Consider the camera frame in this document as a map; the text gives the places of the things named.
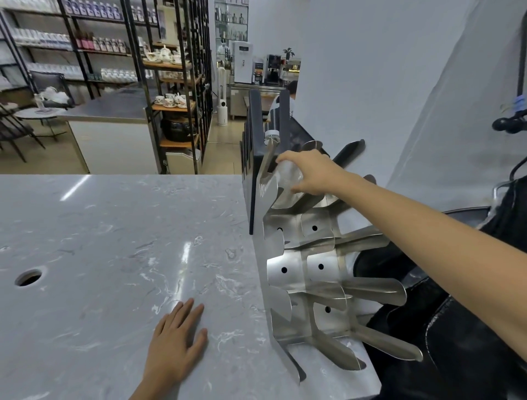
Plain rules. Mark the person's left forearm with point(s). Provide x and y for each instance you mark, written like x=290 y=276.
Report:
x=146 y=392

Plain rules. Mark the black coffee machine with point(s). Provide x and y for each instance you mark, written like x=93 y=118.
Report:
x=273 y=70

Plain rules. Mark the white tower fan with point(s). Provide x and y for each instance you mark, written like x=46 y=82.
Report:
x=222 y=111

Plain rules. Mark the person's left little finger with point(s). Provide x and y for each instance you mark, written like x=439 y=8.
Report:
x=160 y=326

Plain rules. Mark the white counter island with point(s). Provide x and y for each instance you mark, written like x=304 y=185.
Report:
x=111 y=136

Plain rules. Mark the black metal tea shelf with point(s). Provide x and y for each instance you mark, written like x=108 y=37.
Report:
x=185 y=82

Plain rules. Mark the person's right thumb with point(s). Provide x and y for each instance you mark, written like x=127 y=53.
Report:
x=302 y=188

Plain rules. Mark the white storage bin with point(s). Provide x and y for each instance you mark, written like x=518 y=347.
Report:
x=183 y=161

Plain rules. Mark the person's left thumb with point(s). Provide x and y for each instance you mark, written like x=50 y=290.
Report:
x=199 y=344

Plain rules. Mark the black clamp mount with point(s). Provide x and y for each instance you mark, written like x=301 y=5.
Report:
x=510 y=122

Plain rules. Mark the group of floral teacups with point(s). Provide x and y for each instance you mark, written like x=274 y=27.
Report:
x=173 y=101

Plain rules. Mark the row of white bottles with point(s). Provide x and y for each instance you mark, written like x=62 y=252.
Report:
x=92 y=9
x=119 y=75
x=41 y=39

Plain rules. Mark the floral porcelain tea set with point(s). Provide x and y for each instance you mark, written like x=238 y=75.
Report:
x=164 y=55

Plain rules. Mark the round white side table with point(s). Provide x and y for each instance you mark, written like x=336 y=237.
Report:
x=39 y=115

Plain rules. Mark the person's left middle finger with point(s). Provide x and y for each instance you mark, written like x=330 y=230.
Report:
x=184 y=315

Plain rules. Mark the small potted plant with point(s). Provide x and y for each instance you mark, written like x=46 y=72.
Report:
x=288 y=53

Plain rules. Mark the white water dispenser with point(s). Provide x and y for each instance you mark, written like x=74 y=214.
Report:
x=242 y=64

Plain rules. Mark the black folding chair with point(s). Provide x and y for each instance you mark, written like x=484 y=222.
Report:
x=14 y=132

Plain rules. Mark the black metal bottle shelving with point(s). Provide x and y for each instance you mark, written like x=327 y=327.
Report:
x=82 y=51

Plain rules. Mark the person's left hand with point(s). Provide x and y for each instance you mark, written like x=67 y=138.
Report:
x=171 y=354

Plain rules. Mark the person's right hand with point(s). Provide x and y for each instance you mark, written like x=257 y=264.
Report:
x=319 y=173

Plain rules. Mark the white plastic bag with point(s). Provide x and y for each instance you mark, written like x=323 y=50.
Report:
x=54 y=95

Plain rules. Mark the row of pink bottles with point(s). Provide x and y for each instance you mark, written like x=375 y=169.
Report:
x=101 y=44

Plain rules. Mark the clear plastic bottle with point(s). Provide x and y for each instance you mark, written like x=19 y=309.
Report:
x=284 y=181

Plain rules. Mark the black cooking pot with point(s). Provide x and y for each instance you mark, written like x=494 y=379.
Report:
x=177 y=130

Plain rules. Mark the person's right forearm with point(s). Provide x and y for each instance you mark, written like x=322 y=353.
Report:
x=432 y=247

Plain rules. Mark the stainless steel bottle rack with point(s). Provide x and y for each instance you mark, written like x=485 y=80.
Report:
x=304 y=272

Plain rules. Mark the black slotted organiser box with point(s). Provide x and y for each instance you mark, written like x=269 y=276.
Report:
x=253 y=165

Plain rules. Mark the black mesh chair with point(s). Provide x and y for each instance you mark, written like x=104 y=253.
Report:
x=51 y=80

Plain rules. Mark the stainless steel counter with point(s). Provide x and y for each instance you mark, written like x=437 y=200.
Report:
x=238 y=101

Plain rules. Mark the glass shelf of bottles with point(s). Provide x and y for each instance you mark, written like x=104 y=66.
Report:
x=231 y=18

